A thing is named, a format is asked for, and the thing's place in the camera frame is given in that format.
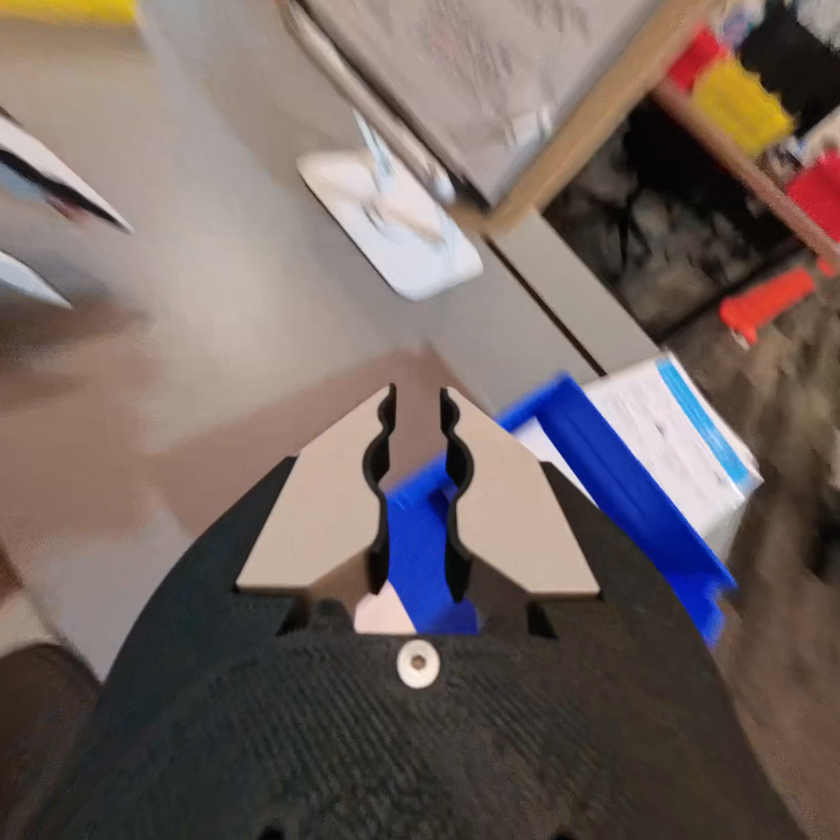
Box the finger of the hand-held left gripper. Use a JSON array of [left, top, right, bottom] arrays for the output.
[[0, 105, 137, 236], [0, 249, 73, 311]]

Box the orange cone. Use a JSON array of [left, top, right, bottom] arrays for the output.
[[718, 266, 818, 347]]

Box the yellow storage bin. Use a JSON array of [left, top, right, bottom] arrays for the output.
[[692, 59, 796, 157]]

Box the white leaflet with blue stripe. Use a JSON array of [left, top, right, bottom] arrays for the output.
[[584, 354, 765, 559]]

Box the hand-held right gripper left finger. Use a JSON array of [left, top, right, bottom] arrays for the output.
[[235, 384, 399, 601]]

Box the blue plastic bin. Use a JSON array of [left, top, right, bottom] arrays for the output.
[[384, 373, 737, 651]]

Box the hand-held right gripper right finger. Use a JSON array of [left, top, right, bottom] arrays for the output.
[[440, 386, 601, 608]]

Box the yellow plastic bin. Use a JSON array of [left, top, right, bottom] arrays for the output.
[[0, 0, 142, 27]]

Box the red storage bin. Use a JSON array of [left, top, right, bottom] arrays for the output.
[[786, 151, 840, 244], [669, 26, 729, 93]]

